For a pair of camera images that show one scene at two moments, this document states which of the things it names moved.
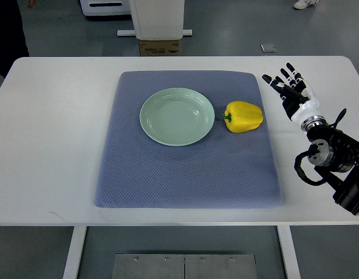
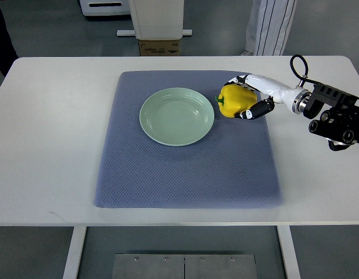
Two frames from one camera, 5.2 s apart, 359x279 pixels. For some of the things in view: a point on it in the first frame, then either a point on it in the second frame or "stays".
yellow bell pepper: [241, 117] to [233, 99]
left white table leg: [75, 252] stays
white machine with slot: [101, 7] stays
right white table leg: [289, 252] stays
